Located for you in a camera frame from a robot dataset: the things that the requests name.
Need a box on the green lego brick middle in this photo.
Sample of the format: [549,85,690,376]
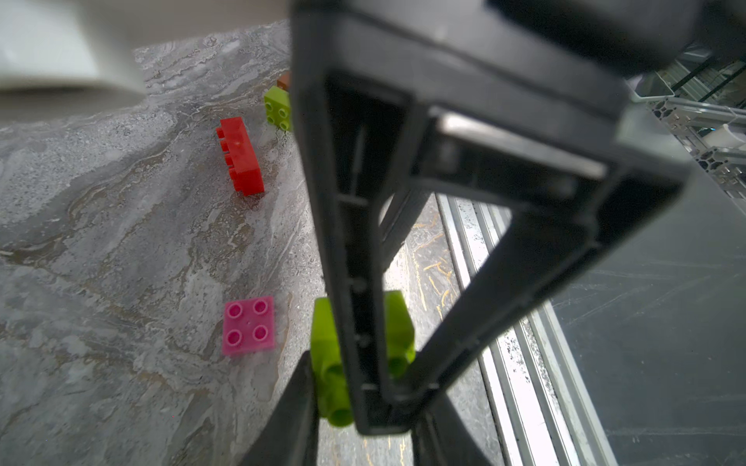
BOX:
[264,85,293,132]

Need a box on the green lego brick cluster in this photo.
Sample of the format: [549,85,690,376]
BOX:
[310,290,416,427]

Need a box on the magenta lego brick middle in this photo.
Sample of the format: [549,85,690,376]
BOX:
[223,296,275,356]

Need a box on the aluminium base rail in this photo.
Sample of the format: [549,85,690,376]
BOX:
[436,194,617,465]

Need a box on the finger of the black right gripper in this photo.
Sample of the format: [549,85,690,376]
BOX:
[289,1,694,435]

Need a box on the red lego brick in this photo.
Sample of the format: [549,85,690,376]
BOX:
[216,118,265,196]

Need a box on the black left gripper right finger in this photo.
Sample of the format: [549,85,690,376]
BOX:
[411,395,491,466]

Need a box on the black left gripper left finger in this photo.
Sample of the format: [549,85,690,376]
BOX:
[239,351,320,465]

